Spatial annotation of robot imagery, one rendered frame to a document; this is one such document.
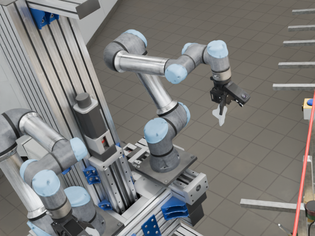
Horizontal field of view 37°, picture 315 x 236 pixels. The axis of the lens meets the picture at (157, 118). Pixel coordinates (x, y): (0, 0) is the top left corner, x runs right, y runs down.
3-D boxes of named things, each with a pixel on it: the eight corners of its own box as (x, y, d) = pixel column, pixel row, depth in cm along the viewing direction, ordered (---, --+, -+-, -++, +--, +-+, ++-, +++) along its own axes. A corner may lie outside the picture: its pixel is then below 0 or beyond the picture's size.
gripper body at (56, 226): (73, 221, 162) (61, 197, 155) (88, 232, 157) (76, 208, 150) (56, 236, 159) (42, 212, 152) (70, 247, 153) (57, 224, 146)
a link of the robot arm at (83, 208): (101, 212, 199) (91, 190, 191) (74, 232, 193) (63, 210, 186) (86, 199, 207) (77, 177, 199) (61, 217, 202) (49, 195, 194)
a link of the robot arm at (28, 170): (51, 164, 161) (67, 179, 153) (23, 183, 156) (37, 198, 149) (43, 147, 156) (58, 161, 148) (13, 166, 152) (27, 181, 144)
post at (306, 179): (307, 232, 225) (302, 159, 197) (308, 227, 228) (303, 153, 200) (314, 233, 224) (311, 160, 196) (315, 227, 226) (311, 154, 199)
